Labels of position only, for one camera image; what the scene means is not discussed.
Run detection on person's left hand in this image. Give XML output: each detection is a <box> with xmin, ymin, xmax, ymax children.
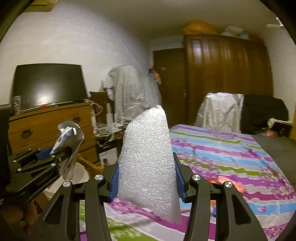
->
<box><xmin>0</xmin><ymin>199</ymin><xmax>43</xmax><ymax>234</ymax></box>

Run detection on brown wooden door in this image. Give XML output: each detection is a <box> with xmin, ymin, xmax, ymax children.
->
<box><xmin>153</xmin><ymin>48</ymin><xmax>188</xmax><ymax>126</ymax></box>

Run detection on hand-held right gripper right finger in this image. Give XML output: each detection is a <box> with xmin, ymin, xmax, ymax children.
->
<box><xmin>172</xmin><ymin>153</ymin><xmax>259</xmax><ymax>241</ymax></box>

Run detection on white plastic bucket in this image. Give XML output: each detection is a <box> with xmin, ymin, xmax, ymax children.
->
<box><xmin>43</xmin><ymin>162</ymin><xmax>90</xmax><ymax>201</ymax></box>

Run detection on brown wooden wardrobe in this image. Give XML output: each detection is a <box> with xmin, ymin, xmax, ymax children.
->
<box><xmin>184</xmin><ymin>34</ymin><xmax>274</xmax><ymax>126</ymax></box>

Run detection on grey striped cloth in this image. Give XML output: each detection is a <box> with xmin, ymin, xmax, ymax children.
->
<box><xmin>102</xmin><ymin>65</ymin><xmax>162</xmax><ymax>123</ymax></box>

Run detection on colourful hanging bags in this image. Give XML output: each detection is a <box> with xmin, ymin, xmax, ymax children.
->
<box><xmin>148</xmin><ymin>66</ymin><xmax>162</xmax><ymax>85</ymax></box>

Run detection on dark wooden bedside table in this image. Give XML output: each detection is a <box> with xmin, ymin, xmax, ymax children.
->
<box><xmin>268</xmin><ymin>118</ymin><xmax>294</xmax><ymax>137</ymax></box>

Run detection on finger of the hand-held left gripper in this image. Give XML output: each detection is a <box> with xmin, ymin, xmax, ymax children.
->
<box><xmin>9</xmin><ymin>154</ymin><xmax>72</xmax><ymax>193</ymax></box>
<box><xmin>11</xmin><ymin>147</ymin><xmax>72</xmax><ymax>169</ymax></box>

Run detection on black cloth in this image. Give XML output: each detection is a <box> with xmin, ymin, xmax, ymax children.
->
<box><xmin>240</xmin><ymin>95</ymin><xmax>289</xmax><ymax>136</ymax></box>

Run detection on wooden stool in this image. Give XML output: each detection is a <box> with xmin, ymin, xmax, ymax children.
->
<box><xmin>77</xmin><ymin>153</ymin><xmax>103</xmax><ymax>176</ymax></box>

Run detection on silver packet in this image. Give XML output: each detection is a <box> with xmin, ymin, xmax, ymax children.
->
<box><xmin>51</xmin><ymin>120</ymin><xmax>84</xmax><ymax>180</ymax></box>

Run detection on silver can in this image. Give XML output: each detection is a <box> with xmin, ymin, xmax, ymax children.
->
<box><xmin>13</xmin><ymin>95</ymin><xmax>22</xmax><ymax>115</ymax></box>

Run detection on dark grey mattress cover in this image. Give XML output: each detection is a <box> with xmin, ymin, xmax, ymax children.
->
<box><xmin>252</xmin><ymin>134</ymin><xmax>296</xmax><ymax>183</ymax></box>

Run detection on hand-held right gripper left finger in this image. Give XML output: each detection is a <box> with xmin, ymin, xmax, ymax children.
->
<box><xmin>39</xmin><ymin>160</ymin><xmax>119</xmax><ymax>241</ymax></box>

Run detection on white pillows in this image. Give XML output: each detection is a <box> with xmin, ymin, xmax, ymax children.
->
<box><xmin>221</xmin><ymin>25</ymin><xmax>250</xmax><ymax>40</ymax></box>

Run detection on floral striped bedsheet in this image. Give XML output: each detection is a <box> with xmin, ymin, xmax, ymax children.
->
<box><xmin>79</xmin><ymin>124</ymin><xmax>289</xmax><ymax>241</ymax></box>

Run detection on black monitor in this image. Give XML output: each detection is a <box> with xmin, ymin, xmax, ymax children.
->
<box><xmin>11</xmin><ymin>64</ymin><xmax>88</xmax><ymax>113</ymax></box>

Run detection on wooden chair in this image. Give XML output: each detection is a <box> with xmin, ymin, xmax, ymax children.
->
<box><xmin>90</xmin><ymin>91</ymin><xmax>109</xmax><ymax>126</ymax></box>

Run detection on wooden dresser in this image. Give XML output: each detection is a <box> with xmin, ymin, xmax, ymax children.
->
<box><xmin>8</xmin><ymin>102</ymin><xmax>99</xmax><ymax>163</ymax></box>

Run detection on white foam bag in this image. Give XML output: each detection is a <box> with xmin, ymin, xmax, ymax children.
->
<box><xmin>117</xmin><ymin>105</ymin><xmax>183</xmax><ymax>225</ymax></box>

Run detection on yellow bag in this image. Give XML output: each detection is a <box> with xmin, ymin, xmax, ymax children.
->
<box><xmin>183</xmin><ymin>20</ymin><xmax>218</xmax><ymax>36</ymax></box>

